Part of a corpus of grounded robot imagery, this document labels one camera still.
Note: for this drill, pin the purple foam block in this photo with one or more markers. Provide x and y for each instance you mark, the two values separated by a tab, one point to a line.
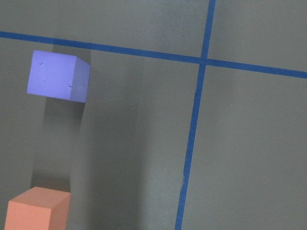
58	76

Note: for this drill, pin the orange foam block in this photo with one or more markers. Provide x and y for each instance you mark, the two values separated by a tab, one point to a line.
38	209

